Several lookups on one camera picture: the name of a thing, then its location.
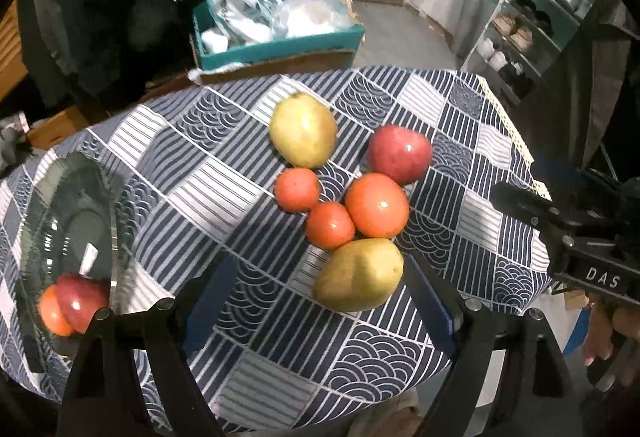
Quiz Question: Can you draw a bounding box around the yellow pear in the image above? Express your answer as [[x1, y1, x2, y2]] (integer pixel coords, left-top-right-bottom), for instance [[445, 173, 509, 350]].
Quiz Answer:
[[312, 238, 404, 313], [269, 92, 337, 170]]

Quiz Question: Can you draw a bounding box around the red apple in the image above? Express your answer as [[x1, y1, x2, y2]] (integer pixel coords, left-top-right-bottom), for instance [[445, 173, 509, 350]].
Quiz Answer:
[[55, 273, 110, 334], [367, 124, 433, 187]]

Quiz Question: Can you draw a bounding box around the small tangerine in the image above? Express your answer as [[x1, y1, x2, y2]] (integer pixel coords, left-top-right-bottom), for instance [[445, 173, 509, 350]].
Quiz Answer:
[[273, 168, 320, 213], [305, 202, 356, 249]]

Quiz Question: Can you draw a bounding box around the large orange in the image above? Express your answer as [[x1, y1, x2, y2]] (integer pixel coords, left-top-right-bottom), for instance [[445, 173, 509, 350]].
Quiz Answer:
[[38, 284, 74, 337]]

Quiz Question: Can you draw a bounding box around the right hand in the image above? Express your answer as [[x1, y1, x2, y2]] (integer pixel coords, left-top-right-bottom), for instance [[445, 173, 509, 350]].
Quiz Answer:
[[582, 293, 640, 367]]

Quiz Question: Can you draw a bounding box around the blue patterned tablecloth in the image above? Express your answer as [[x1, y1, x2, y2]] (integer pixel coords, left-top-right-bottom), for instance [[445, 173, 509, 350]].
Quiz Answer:
[[1, 67, 548, 433]]

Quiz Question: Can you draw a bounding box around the green glass plate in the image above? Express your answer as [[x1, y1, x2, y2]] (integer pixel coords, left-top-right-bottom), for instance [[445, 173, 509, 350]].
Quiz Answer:
[[20, 152, 118, 358]]

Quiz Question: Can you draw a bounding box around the wooden drawer base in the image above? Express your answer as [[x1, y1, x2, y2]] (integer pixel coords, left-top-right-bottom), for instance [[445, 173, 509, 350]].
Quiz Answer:
[[26, 106, 89, 150]]

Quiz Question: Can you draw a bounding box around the metal shoe rack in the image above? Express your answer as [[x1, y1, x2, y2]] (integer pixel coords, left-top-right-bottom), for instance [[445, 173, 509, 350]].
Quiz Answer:
[[462, 0, 596, 108]]

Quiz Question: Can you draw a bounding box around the pile of clothes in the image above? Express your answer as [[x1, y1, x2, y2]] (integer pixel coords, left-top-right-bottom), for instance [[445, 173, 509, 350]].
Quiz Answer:
[[0, 111, 35, 178]]

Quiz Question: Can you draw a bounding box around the teal plastic crate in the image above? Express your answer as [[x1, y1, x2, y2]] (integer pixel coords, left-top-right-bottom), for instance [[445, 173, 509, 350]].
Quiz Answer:
[[192, 0, 364, 73]]

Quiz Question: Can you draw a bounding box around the clear plastic bag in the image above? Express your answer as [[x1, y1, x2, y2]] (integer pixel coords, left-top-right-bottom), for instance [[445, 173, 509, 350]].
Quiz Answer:
[[271, 0, 359, 38]]

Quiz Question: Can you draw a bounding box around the wooden louvered wardrobe door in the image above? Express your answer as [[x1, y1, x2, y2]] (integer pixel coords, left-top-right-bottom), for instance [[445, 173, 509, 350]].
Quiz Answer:
[[0, 0, 28, 100]]

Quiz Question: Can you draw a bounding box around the black hanging coat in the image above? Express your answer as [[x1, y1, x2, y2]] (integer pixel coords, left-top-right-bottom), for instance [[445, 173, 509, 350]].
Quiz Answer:
[[17, 0, 203, 110]]

